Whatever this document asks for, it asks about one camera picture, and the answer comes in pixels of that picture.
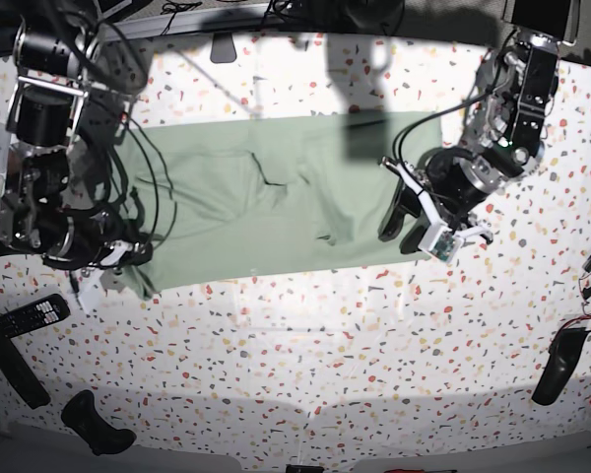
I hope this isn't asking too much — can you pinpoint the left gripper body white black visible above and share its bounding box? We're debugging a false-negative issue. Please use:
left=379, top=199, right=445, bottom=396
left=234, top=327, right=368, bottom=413
left=380, top=156, right=493, bottom=261

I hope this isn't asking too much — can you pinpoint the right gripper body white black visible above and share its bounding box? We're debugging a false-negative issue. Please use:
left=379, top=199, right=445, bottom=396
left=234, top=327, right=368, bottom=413
left=68, top=240, right=146, bottom=313

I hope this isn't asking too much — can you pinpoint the green T-shirt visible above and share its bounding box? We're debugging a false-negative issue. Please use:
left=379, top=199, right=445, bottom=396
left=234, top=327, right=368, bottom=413
left=117, top=111, right=441, bottom=299

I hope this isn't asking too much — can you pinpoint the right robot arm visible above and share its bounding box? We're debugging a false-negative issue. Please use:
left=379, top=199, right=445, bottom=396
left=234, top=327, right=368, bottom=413
left=0, top=1, right=154, bottom=314

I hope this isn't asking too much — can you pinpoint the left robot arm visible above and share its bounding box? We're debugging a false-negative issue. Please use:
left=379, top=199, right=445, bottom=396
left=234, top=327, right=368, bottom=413
left=378, top=1, right=581, bottom=263

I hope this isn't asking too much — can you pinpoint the black TV remote control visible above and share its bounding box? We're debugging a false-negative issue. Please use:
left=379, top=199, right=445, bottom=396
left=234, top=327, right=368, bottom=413
left=0, top=294, right=71, bottom=339

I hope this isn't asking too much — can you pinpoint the terrazzo patterned table cloth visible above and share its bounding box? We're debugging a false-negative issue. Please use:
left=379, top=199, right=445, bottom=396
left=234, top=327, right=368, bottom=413
left=0, top=33, right=591, bottom=471

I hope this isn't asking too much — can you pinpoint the long black bar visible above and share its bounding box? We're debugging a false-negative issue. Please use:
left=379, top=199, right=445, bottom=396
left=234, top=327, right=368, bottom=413
left=0, top=332, right=50, bottom=409

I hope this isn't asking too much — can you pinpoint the black curved handle right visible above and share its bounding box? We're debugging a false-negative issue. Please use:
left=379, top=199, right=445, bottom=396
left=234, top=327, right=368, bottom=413
left=532, top=327, right=590, bottom=406

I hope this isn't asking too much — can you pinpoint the black curved handle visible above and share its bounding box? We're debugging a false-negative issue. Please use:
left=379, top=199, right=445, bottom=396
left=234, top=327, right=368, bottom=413
left=532, top=327, right=590, bottom=406
left=61, top=390, right=136, bottom=456

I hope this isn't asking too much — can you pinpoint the black curved handle left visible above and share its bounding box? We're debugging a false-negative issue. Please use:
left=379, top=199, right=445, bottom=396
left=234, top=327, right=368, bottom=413
left=61, top=390, right=136, bottom=456

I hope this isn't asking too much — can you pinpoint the grey camera mount base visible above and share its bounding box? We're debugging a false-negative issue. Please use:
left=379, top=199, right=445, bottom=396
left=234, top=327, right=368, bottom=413
left=210, top=33, right=237, bottom=64

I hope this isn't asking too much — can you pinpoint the red handled screwdriver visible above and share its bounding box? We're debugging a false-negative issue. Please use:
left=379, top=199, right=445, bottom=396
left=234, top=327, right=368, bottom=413
left=384, top=468, right=458, bottom=473

